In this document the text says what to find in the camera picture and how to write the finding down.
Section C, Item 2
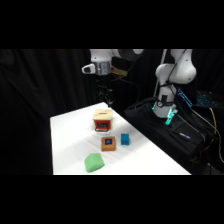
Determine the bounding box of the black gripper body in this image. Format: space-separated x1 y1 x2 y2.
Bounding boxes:
96 73 113 95

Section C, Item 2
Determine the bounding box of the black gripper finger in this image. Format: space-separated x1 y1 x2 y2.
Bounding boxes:
97 87 106 104
105 87 114 107

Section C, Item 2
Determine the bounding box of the green triangle wedge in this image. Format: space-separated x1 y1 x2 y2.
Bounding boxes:
83 152 106 173

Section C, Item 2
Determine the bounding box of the wooden toy oven box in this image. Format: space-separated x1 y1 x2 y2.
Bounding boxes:
91 108 114 134

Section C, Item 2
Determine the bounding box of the blue cube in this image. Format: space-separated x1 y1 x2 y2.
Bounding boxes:
120 133 131 146

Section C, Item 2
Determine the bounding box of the small wooden square block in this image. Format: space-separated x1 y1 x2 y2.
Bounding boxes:
100 136 117 152

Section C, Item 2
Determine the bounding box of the black curtain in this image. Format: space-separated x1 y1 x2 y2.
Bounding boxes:
0 49 224 176

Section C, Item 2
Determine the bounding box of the black robot stand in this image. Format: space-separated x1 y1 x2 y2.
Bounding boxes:
123 97 224 176

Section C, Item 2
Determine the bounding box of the blue lit keyboard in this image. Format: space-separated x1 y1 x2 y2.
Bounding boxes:
195 90 218 108

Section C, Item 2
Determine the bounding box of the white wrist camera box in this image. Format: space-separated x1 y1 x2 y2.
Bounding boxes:
81 63 97 75

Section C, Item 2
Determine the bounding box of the yellow cable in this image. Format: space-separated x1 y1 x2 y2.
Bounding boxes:
191 107 224 164

